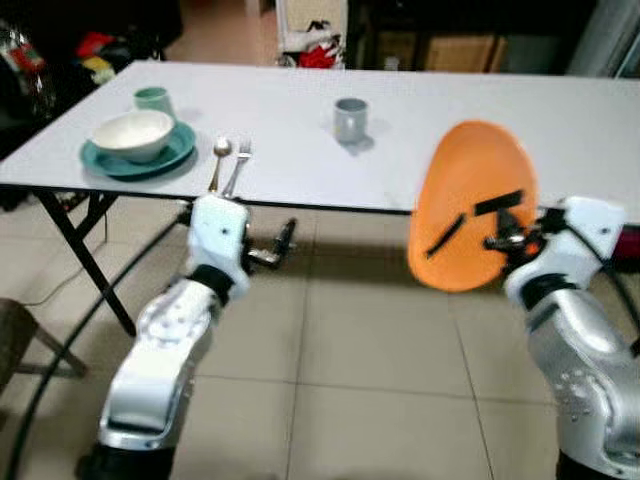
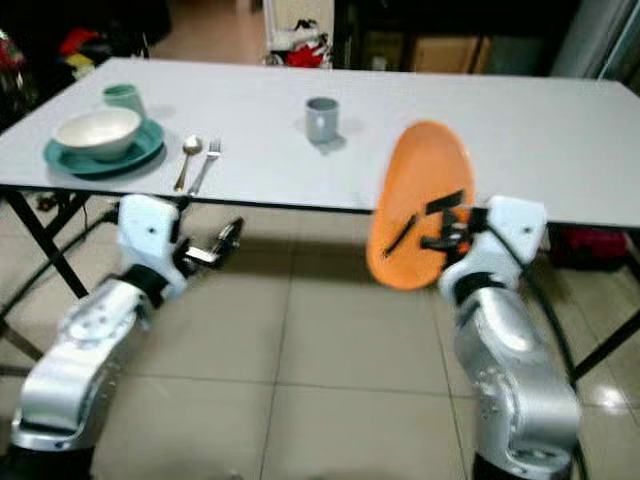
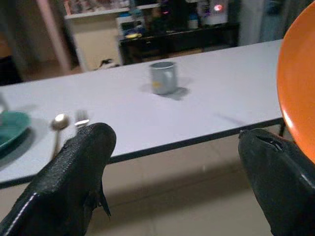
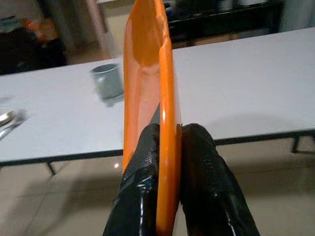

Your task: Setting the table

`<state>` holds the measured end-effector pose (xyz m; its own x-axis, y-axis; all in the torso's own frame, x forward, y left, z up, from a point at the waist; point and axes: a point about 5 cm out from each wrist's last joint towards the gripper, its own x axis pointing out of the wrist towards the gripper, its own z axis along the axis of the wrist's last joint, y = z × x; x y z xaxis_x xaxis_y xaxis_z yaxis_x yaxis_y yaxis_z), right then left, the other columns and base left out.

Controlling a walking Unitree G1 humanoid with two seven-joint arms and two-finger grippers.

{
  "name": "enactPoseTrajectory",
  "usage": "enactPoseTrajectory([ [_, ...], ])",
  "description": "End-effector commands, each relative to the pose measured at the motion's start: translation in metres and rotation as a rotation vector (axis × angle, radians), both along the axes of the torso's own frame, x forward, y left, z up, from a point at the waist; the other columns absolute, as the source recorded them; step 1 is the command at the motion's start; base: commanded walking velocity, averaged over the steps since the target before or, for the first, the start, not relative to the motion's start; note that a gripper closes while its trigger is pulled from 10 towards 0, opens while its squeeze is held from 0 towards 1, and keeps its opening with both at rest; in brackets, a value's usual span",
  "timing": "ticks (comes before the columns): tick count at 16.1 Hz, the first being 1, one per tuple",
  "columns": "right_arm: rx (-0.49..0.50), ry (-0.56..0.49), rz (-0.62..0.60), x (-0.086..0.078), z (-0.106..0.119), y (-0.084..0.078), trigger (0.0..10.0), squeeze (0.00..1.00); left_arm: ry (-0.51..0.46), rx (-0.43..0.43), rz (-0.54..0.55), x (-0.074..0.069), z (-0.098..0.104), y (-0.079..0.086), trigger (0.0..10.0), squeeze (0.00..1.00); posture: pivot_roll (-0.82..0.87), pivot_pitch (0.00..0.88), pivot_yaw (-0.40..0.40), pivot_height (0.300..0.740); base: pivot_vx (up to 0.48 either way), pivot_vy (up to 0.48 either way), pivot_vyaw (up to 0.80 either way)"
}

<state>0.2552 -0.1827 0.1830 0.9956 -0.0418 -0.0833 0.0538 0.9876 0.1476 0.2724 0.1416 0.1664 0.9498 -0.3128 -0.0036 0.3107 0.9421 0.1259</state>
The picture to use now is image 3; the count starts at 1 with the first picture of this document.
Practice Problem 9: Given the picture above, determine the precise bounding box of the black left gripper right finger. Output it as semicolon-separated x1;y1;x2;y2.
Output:
238;127;315;236

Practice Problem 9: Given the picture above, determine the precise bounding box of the silver metal fork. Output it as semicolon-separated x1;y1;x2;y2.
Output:
74;109;90;129

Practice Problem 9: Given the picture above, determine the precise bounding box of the orange plastic plate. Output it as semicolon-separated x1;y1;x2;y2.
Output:
276;0;315;165

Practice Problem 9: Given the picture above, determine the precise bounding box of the white cabinet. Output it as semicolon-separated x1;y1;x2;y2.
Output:
63;6;124;72

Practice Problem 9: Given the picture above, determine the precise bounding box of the black shelf unit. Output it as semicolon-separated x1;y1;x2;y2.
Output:
119;22;241;66

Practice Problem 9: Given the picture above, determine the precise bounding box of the long white table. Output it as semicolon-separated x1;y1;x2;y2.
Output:
0;39;287;190

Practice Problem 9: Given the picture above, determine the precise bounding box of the white appliance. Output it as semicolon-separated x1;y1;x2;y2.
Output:
203;0;229;26

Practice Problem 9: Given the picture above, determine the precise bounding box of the metal spoon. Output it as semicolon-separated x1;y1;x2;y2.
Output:
50;113;71;158

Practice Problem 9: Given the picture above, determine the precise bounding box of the grey metal mug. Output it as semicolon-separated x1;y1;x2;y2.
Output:
149;61;178;95

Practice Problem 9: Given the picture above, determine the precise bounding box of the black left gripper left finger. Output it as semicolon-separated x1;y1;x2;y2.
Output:
0;122;117;236

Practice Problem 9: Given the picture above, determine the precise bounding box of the green plate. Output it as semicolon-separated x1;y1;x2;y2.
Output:
0;111;32;152

